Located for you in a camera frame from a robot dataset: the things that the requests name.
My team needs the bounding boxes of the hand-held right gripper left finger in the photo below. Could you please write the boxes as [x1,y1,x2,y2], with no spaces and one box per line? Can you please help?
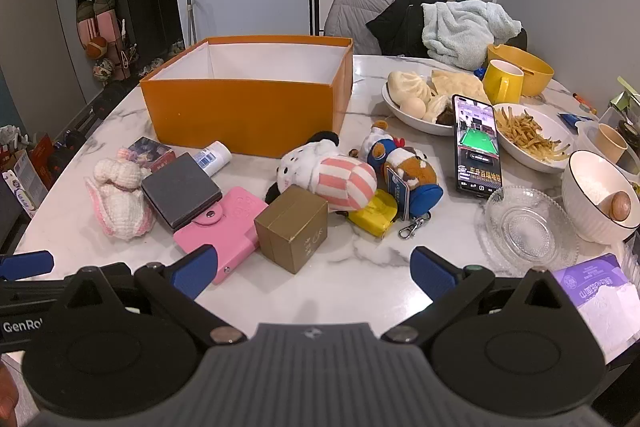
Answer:
[62,244,246,345]

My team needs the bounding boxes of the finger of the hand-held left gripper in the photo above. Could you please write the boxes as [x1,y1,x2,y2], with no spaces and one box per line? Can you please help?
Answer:
[0,251,55,282]
[0,274,76,304]

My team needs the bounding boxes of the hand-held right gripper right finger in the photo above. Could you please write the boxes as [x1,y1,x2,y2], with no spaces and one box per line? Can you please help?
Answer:
[381,247,576,344]

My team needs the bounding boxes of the pink snap wallet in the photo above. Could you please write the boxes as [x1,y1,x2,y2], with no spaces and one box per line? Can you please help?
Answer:
[173,187,269,285]

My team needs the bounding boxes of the dark grey square case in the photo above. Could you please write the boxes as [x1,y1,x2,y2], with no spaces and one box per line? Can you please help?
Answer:
[141,153,223,230]

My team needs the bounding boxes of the brown white plush keychain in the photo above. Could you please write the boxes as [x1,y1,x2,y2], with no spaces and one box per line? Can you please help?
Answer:
[384,147,443,239]

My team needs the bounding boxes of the white pink crochet doll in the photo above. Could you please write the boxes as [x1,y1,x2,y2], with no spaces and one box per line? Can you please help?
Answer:
[85,148,155,240]

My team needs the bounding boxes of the gold cube box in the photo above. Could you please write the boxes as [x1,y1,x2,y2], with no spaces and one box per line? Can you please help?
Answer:
[254,185,329,275]

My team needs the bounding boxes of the white blue label tube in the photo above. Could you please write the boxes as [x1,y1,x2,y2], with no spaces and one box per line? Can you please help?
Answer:
[192,141,232,176]

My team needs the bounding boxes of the small picture card packet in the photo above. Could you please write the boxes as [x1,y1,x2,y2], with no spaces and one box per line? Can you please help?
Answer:
[127,137,177,172]

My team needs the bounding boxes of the white pink striped plush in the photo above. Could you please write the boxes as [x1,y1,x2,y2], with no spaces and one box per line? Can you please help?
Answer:
[265,132,378,212]

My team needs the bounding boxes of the sailor duck plush keychain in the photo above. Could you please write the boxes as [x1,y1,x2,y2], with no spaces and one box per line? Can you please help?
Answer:
[360,121,407,172]

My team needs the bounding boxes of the orange cardboard box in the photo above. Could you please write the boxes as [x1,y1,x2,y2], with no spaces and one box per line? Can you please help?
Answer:
[140,36,355,158]

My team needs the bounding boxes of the person's left hand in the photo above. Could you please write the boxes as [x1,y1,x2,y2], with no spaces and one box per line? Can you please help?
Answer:
[0,356,21,423]

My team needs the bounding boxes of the white printed carton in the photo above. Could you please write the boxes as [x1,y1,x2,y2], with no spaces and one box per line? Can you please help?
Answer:
[2,149,51,218]

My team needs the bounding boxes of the clear glass dish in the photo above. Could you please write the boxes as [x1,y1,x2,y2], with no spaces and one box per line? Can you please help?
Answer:
[482,187,580,265]

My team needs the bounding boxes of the black smartphone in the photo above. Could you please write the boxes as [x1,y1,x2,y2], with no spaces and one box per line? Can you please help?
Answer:
[452,94,503,199]

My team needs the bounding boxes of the white plate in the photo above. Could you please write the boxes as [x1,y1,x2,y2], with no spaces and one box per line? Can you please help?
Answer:
[492,103,576,172]

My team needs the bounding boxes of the white food bowl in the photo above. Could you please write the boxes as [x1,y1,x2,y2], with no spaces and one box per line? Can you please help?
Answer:
[382,72,481,136]

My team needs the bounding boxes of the boiled egg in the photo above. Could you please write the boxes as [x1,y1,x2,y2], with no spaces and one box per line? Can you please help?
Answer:
[400,99,427,122]

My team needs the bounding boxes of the small steamed bun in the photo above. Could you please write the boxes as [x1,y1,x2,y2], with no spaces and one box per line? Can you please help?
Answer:
[425,94,455,124]

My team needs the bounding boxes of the pile of fries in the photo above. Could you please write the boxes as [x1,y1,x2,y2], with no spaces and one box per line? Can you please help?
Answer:
[495,105,571,162]

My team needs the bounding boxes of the purple white packet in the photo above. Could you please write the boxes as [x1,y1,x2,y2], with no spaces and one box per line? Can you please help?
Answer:
[552,253,640,365]

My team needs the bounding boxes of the white ribbed bowl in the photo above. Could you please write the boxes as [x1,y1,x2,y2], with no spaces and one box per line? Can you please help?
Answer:
[561,150,640,244]

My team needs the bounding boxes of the large steamed bun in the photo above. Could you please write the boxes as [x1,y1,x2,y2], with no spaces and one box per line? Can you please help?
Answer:
[388,71,433,105]

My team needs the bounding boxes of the pale flatbread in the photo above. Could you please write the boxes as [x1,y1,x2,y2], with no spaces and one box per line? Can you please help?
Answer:
[431,69,493,100]

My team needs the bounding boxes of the wooden spoon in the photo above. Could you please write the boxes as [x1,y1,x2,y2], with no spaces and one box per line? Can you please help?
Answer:
[597,191,633,222]

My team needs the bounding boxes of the yellow mug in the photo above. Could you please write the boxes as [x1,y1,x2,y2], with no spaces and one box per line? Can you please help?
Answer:
[482,59,524,106]

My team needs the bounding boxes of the paper cup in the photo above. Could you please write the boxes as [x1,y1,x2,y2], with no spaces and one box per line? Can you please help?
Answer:
[592,123,628,164]

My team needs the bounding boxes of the orange pen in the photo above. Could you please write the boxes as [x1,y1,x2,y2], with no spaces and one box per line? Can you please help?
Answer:
[572,93,598,115]

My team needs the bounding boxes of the yellow bowl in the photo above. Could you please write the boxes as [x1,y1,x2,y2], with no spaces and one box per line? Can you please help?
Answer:
[487,44,555,96]

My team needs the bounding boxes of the clear plastic container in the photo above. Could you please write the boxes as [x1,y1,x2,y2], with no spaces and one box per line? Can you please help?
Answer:
[575,107,640,178]

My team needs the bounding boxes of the light blue fleece blanket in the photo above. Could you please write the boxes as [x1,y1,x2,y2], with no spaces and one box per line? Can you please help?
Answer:
[421,0,521,70]

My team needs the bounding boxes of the black jacket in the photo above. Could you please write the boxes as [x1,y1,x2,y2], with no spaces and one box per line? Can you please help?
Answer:
[366,0,431,58]

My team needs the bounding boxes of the pink bag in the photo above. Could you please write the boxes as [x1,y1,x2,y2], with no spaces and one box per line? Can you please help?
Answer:
[77,9,121,42]

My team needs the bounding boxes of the green package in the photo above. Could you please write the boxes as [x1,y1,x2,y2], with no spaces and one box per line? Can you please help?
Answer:
[607,77,640,122]

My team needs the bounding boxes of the black cabinet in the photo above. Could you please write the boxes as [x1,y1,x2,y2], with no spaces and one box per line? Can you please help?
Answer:
[107,0,181,58]

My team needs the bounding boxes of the grey quilted jacket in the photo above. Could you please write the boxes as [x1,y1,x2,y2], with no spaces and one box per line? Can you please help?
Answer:
[324,0,406,56]

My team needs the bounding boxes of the mop handle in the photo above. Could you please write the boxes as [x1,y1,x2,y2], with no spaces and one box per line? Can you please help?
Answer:
[186,0,197,50]

